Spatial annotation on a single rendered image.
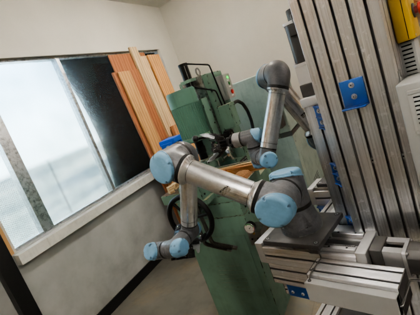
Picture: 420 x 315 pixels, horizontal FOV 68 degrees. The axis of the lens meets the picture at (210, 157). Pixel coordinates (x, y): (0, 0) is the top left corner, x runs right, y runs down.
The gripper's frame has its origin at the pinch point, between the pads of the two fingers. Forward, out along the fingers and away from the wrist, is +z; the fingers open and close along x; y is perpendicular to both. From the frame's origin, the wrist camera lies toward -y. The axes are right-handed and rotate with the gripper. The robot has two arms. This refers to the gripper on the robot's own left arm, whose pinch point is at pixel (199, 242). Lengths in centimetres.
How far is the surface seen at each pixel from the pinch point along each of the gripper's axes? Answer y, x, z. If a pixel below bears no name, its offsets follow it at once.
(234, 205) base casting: -17.2, 13.6, 18.0
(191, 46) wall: -254, -103, 159
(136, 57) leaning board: -204, -117, 74
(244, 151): -51, 16, 35
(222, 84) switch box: -95, 14, 24
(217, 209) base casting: -16.8, 1.6, 18.0
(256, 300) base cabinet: 37, 1, 48
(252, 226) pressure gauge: -4.4, 22.7, 18.2
